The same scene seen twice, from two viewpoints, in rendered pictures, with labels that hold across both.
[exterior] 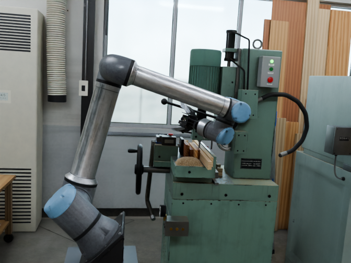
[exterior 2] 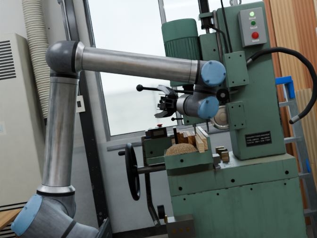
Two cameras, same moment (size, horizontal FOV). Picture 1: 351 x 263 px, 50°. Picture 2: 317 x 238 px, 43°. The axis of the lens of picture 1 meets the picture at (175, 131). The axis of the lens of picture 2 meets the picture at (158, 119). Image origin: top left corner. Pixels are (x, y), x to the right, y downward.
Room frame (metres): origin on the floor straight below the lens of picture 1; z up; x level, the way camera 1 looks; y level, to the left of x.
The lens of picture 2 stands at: (0.14, -0.27, 1.16)
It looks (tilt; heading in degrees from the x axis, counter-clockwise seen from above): 3 degrees down; 9
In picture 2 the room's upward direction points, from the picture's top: 9 degrees counter-clockwise
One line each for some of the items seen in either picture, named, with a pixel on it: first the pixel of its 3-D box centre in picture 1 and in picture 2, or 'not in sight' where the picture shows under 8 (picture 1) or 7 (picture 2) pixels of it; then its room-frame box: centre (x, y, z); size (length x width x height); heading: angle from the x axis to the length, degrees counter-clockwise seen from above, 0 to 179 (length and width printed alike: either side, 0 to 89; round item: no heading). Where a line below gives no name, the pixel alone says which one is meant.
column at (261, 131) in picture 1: (251, 114); (247, 82); (2.17, -0.43, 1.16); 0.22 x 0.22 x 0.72; 7
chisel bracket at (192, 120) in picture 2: (203, 134); (197, 117); (2.13, -0.16, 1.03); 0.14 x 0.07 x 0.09; 97
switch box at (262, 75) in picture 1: (268, 72); (252, 27); (2.03, -0.48, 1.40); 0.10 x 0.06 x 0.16; 97
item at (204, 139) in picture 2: (201, 150); (199, 137); (2.17, -0.16, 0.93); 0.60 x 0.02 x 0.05; 7
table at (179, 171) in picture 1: (179, 158); (176, 151); (2.16, -0.03, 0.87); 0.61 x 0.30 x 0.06; 7
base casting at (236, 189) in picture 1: (217, 180); (226, 168); (2.15, -0.26, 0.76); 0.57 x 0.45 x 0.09; 97
